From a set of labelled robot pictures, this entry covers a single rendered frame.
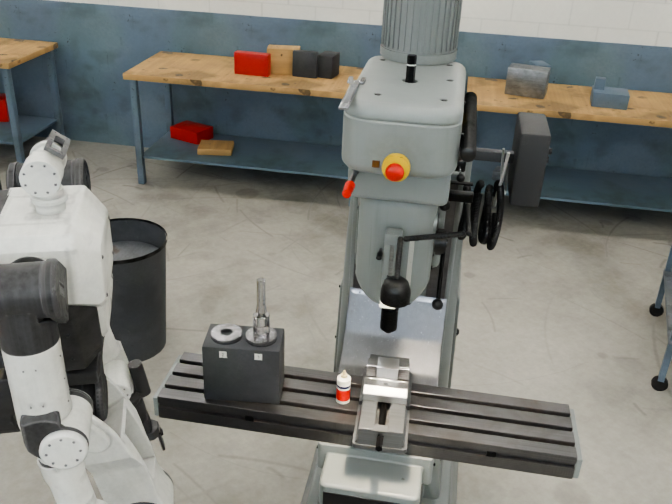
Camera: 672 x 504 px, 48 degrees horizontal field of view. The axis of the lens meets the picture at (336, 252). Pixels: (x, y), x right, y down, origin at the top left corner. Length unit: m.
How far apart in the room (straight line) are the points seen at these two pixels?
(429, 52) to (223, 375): 1.05
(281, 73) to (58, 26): 2.09
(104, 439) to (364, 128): 0.83
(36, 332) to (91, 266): 0.17
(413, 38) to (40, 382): 1.19
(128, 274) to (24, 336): 2.47
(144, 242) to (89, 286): 2.72
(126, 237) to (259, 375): 2.08
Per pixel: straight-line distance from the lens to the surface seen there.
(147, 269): 3.74
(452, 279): 2.44
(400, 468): 2.21
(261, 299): 2.08
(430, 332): 2.46
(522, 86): 5.61
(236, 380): 2.19
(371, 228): 1.85
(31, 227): 1.38
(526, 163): 2.08
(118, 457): 1.66
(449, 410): 2.25
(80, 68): 6.93
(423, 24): 1.93
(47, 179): 1.36
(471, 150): 1.65
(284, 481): 3.32
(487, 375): 4.01
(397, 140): 1.62
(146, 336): 3.95
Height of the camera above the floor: 2.35
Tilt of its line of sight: 28 degrees down
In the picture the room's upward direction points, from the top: 3 degrees clockwise
